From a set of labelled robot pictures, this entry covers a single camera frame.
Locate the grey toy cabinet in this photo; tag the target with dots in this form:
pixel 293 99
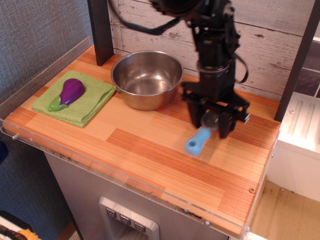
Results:
pixel 82 190

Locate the dark vertical post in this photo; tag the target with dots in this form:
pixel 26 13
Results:
pixel 101 30
pixel 300 58

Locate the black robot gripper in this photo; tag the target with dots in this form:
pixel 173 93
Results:
pixel 215 91

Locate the white toy sink unit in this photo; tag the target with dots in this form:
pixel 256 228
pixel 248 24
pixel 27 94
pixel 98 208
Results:
pixel 295 162

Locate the clear acrylic table guard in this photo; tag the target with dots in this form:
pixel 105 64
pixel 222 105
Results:
pixel 218 188

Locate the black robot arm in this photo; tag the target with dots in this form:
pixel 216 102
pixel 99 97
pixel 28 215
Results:
pixel 216 41

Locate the purple toy eggplant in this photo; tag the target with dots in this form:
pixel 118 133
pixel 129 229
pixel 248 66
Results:
pixel 72 90

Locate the silver toy dispenser panel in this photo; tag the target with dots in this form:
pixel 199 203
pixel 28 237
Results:
pixel 122 223

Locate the stainless steel bowl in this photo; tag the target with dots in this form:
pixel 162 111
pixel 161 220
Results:
pixel 147 80

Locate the green folded cloth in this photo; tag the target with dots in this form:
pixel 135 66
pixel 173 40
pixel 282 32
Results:
pixel 96 94

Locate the blue handled grey spoon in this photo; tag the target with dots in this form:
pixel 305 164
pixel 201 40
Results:
pixel 208 124

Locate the orange object bottom left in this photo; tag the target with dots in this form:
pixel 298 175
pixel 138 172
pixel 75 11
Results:
pixel 28 234

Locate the dark right vertical post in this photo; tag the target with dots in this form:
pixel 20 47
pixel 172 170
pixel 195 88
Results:
pixel 300 58

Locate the dark left vertical post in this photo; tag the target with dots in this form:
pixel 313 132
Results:
pixel 101 30

